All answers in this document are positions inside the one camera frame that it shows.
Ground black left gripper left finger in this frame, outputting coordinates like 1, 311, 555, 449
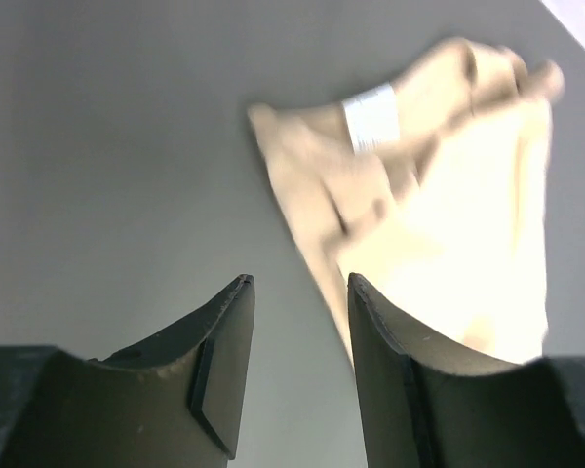
0, 275, 254, 467

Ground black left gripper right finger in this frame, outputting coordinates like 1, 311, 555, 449
348, 274, 585, 468

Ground beige t shirt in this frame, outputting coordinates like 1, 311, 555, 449
248, 38, 565, 364

